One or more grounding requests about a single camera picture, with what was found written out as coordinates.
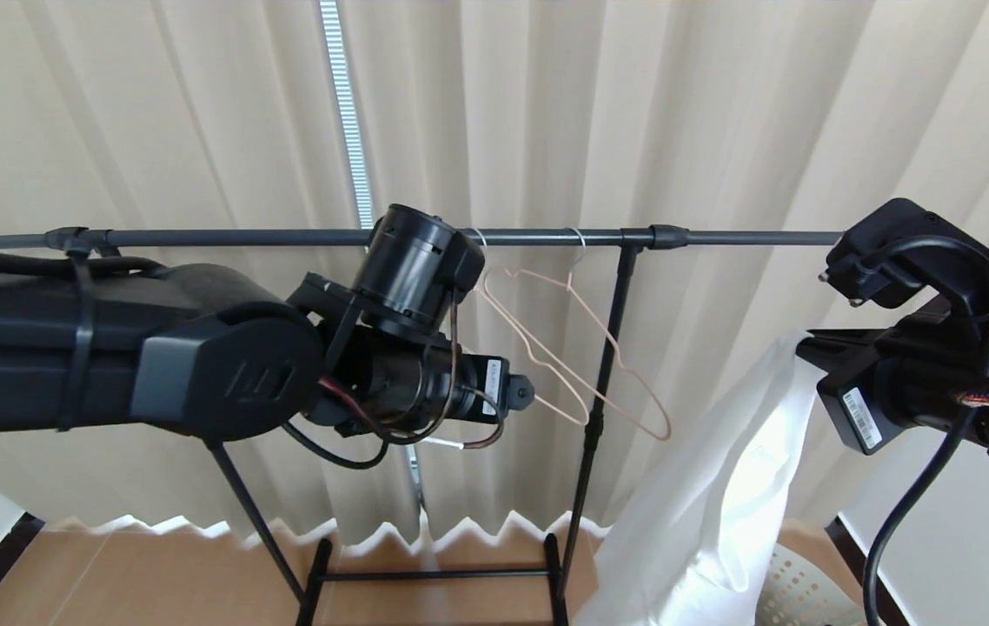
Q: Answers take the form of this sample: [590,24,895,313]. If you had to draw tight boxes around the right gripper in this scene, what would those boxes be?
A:
[796,315,989,457]

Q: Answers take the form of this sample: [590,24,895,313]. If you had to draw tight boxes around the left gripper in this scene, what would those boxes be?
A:
[345,335,514,433]

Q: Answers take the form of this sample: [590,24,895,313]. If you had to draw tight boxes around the black clothes rack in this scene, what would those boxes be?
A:
[0,224,845,626]

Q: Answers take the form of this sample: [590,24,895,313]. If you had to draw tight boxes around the beige curtain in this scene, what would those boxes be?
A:
[0,0,989,557]

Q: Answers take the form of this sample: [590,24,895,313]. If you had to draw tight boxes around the white laundry basket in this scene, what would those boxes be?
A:
[755,543,865,626]

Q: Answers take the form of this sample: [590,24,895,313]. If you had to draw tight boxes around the white garment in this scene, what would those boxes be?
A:
[577,329,826,626]

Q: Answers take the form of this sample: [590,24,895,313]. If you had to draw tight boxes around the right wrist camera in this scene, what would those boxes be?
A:
[818,197,989,353]

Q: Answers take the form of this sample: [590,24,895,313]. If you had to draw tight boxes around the pink clothes hanger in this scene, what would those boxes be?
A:
[467,228,593,429]
[481,228,674,443]

